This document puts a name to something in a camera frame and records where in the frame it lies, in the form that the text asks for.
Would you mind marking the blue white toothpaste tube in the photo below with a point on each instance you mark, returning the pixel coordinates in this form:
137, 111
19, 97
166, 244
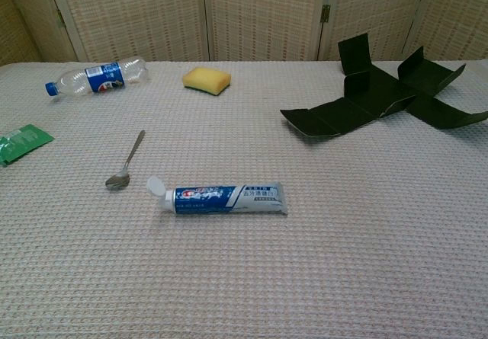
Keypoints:
206, 200

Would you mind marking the yellow sponge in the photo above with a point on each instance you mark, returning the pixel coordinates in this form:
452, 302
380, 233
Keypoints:
206, 80

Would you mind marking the black unfolded cardboard box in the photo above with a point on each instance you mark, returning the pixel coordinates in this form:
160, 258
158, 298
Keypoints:
343, 118

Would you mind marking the metal spoon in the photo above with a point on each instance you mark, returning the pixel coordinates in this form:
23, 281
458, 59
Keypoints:
118, 182

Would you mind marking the clear bottle with blue label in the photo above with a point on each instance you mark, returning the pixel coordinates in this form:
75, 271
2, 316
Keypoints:
103, 78

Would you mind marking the brass screen hinge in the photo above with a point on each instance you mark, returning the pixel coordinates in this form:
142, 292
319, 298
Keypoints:
324, 13
60, 18

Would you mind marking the woven folding screen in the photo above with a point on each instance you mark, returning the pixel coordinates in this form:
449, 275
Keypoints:
133, 11

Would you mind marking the green foil packet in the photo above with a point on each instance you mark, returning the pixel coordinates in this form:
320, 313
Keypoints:
23, 142

